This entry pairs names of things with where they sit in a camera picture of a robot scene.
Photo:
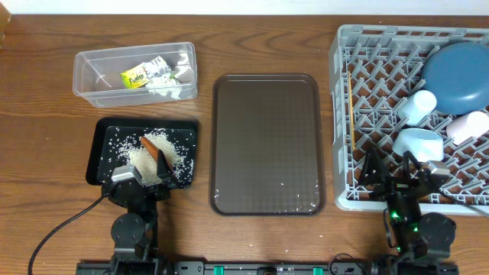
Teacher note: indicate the orange carrot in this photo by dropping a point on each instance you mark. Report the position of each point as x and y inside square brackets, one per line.
[151, 147]

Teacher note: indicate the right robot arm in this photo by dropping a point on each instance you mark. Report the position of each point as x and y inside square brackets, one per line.
[422, 241]

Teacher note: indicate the pile of white rice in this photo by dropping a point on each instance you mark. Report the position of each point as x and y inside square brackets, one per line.
[122, 146]

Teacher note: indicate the brown serving tray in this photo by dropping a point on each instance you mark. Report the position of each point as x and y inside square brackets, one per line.
[266, 148]

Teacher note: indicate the pink cup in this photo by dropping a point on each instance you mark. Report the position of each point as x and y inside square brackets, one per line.
[471, 125]

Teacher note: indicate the yellow green snack wrapper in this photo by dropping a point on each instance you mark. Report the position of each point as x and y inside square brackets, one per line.
[145, 72]

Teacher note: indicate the light blue cup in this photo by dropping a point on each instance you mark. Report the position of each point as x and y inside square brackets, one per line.
[417, 107]

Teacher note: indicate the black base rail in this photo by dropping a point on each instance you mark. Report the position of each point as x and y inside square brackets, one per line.
[200, 268]

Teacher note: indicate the white tissue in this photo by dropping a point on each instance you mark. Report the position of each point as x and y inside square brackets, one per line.
[171, 85]

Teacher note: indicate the black rectangular tray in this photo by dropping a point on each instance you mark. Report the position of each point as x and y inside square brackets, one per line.
[103, 125]

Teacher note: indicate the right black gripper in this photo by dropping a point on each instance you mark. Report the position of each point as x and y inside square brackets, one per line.
[394, 185]

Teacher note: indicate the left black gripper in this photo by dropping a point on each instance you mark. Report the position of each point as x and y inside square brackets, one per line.
[147, 189]

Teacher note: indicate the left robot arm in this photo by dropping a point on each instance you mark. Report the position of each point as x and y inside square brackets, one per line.
[135, 232]

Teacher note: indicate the dark blue bowl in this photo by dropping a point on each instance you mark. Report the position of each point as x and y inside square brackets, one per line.
[458, 77]

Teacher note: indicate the wooden chopstick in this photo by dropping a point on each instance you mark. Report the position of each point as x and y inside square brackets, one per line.
[351, 113]

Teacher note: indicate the clear plastic container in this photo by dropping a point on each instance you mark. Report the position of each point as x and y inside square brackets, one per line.
[96, 76]

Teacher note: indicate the light blue small bowl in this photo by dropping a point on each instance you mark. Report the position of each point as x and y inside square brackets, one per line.
[423, 144]

